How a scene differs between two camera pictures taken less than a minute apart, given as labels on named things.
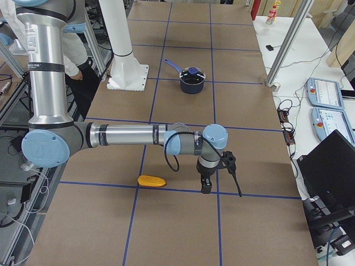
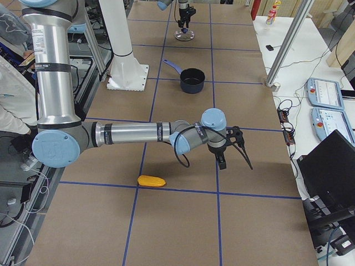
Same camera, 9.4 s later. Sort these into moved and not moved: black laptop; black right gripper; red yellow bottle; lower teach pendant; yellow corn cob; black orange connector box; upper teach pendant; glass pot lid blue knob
Moved: black right gripper; glass pot lid blue knob
Not moved: yellow corn cob; black laptop; black orange connector box; lower teach pendant; red yellow bottle; upper teach pendant
